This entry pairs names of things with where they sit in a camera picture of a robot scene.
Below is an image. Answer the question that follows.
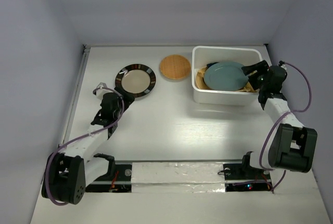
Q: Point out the dark striped rim ceramic plate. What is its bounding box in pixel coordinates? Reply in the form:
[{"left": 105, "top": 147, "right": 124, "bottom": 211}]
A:
[{"left": 114, "top": 63, "right": 157, "bottom": 98}]

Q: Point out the teal round ceramic plate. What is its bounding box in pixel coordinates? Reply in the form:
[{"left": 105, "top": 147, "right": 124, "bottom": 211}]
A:
[{"left": 203, "top": 61, "right": 248, "bottom": 91}]

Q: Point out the round woven bamboo plate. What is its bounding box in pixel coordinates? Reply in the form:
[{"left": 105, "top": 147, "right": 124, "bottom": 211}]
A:
[{"left": 159, "top": 55, "right": 191, "bottom": 80}]

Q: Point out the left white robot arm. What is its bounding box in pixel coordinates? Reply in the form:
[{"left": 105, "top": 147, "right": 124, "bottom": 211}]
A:
[{"left": 41, "top": 88, "right": 135, "bottom": 206}]

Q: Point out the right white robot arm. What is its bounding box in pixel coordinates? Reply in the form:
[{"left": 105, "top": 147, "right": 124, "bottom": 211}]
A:
[{"left": 239, "top": 61, "right": 317, "bottom": 178}]

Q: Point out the white plastic bin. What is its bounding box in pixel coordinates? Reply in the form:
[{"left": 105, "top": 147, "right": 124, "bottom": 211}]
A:
[{"left": 191, "top": 46, "right": 267, "bottom": 106}]

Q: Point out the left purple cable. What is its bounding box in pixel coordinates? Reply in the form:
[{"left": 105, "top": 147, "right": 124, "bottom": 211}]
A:
[{"left": 46, "top": 85, "right": 125, "bottom": 206}]

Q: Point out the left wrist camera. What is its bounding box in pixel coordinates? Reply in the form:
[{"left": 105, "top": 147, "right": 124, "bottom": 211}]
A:
[{"left": 93, "top": 82, "right": 108, "bottom": 100}]

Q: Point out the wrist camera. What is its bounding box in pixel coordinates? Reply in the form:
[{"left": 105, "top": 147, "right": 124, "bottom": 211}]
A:
[
  {"left": 93, "top": 82, "right": 108, "bottom": 100},
  {"left": 278, "top": 61, "right": 287, "bottom": 70}
]

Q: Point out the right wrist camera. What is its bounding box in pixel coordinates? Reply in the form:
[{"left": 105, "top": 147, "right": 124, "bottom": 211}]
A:
[{"left": 278, "top": 61, "right": 287, "bottom": 70}]

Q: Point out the aluminium rail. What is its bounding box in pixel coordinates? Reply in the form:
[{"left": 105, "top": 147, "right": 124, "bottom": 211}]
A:
[{"left": 57, "top": 45, "right": 91, "bottom": 147}]

